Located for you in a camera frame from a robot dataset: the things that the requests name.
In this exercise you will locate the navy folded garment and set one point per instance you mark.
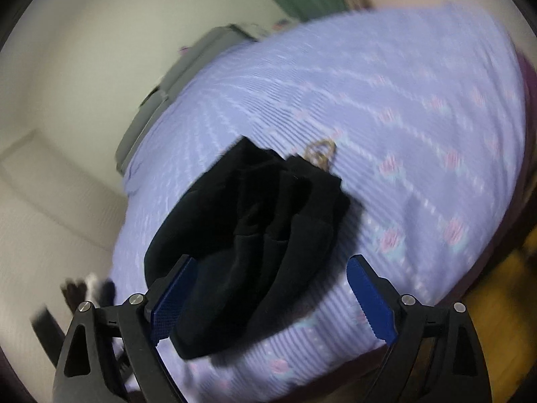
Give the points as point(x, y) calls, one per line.
point(107, 291)

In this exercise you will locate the bed with purple sheet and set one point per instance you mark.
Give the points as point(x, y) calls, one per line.
point(377, 92)

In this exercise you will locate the black pants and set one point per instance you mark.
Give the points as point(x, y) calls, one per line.
point(251, 226)

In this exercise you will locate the white louvred wardrobe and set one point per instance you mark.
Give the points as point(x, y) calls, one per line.
point(42, 226)

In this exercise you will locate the white folded garment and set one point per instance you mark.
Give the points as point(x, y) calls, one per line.
point(92, 285)

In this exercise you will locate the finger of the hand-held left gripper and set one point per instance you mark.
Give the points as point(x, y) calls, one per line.
point(46, 331)

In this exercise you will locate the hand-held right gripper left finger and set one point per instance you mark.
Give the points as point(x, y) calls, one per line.
point(172, 302)

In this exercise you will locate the grey padded headboard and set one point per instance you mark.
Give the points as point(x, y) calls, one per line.
point(197, 50)

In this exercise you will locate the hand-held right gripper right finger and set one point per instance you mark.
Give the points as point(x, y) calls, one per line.
point(373, 302)

